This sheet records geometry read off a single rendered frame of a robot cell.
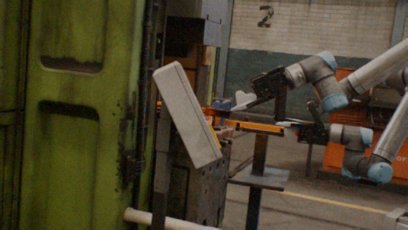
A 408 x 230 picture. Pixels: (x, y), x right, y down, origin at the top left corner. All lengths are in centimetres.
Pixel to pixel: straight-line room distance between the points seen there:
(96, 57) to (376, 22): 807
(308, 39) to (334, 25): 53
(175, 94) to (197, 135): 12
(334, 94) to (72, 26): 97
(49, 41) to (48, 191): 58
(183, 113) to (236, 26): 879
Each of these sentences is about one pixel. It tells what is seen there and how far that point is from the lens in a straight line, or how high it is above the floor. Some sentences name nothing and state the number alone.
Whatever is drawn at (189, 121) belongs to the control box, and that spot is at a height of 105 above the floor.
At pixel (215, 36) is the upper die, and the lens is 202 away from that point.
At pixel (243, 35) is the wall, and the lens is 997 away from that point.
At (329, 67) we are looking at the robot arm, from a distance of 159.
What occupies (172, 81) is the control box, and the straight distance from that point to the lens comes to 127.
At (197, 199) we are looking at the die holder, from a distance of 193.
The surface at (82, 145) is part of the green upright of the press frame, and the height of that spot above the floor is 85.
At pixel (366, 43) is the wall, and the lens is 953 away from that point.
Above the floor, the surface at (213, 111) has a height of 100.
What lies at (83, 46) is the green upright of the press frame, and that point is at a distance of 184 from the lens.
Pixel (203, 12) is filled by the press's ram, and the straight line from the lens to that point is 187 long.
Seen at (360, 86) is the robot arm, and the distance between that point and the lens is 167.
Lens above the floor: 122
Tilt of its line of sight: 7 degrees down
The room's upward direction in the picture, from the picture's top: 6 degrees clockwise
